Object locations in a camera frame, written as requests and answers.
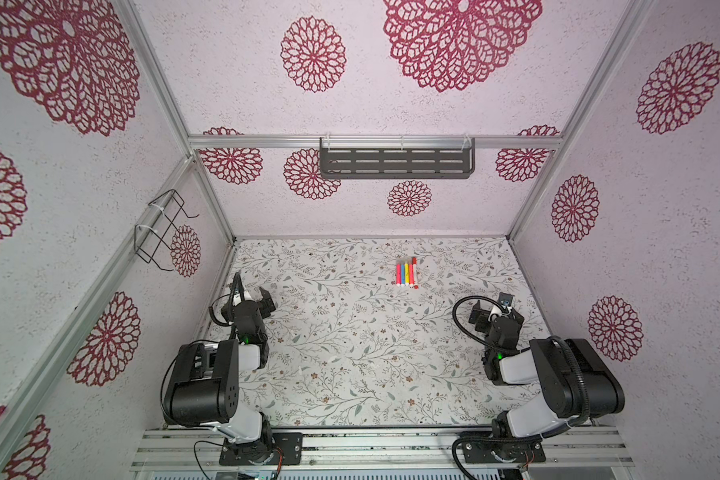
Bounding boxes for white red marker pen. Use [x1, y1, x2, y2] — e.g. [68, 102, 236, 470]
[411, 257, 419, 289]

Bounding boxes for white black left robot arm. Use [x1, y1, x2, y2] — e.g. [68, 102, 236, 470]
[160, 288, 276, 464]

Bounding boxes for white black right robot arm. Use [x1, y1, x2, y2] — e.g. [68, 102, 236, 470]
[464, 295, 626, 464]

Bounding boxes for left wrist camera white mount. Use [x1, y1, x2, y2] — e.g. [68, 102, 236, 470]
[233, 287, 255, 306]

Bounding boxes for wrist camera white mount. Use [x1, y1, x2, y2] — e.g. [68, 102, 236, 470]
[233, 287, 255, 306]
[491, 292, 514, 318]

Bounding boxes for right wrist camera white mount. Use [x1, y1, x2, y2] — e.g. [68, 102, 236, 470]
[491, 292, 514, 318]

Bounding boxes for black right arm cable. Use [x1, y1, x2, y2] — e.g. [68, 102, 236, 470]
[451, 295, 592, 480]

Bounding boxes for black wire wall basket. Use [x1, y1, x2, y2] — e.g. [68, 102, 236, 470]
[132, 189, 199, 272]

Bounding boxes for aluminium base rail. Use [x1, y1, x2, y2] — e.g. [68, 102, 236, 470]
[127, 426, 634, 479]

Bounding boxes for dark grey wall shelf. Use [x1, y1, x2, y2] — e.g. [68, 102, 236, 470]
[318, 138, 476, 180]

